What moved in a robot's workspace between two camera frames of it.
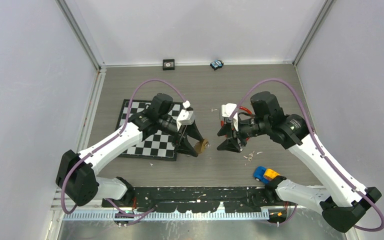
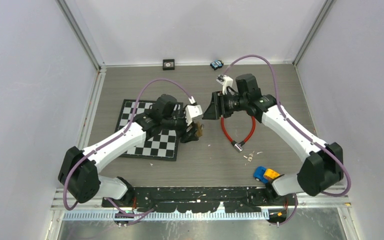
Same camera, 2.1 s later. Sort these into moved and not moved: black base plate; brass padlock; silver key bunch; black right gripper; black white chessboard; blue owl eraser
Moved: brass padlock; black right gripper
Not moved: silver key bunch; black white chessboard; blue owl eraser; black base plate
